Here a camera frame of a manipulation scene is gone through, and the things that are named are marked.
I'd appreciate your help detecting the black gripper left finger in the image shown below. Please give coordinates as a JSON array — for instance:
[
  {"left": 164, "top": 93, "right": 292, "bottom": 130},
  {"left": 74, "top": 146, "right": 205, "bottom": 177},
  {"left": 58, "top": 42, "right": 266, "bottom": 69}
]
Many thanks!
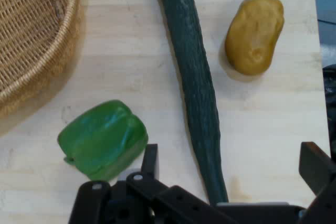
[{"left": 68, "top": 143, "right": 237, "bottom": 224}]

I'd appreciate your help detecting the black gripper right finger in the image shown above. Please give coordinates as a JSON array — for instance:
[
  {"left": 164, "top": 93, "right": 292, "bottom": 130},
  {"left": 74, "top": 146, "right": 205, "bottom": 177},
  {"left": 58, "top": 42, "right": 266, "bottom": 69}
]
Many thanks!
[{"left": 298, "top": 141, "right": 336, "bottom": 224}]

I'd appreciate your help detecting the dark object beside table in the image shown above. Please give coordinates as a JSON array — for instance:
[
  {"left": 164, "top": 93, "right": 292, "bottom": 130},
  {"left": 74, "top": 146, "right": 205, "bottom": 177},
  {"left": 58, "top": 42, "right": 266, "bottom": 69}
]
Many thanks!
[{"left": 322, "top": 63, "right": 336, "bottom": 162}]

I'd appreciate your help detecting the green bell pepper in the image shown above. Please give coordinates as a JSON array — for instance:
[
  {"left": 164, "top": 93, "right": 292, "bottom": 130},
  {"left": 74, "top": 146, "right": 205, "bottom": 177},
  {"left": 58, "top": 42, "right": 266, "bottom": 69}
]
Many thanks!
[{"left": 57, "top": 99, "right": 149, "bottom": 182}]

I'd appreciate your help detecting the long dark green cucumber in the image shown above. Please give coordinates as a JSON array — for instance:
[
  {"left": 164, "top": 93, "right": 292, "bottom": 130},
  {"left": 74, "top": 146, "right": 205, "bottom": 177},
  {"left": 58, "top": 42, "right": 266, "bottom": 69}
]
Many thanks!
[{"left": 153, "top": 0, "right": 229, "bottom": 205}]

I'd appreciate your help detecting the yellow-brown potato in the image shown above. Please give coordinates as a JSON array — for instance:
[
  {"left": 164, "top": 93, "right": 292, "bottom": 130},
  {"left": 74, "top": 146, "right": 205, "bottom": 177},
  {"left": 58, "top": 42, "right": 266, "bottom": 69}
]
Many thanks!
[{"left": 224, "top": 0, "right": 285, "bottom": 76}]

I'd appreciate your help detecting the woven wicker basket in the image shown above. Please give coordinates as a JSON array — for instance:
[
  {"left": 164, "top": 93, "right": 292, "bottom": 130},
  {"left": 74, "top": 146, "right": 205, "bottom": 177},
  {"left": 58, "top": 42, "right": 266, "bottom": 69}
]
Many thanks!
[{"left": 0, "top": 0, "right": 80, "bottom": 120}]

